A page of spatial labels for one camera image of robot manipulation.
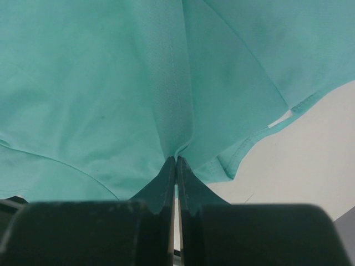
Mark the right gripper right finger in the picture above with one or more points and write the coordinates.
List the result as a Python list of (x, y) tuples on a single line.
[(215, 232)]

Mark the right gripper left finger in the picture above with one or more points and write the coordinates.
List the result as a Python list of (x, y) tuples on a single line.
[(138, 231)]

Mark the teal t-shirt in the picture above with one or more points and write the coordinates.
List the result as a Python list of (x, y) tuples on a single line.
[(95, 95)]

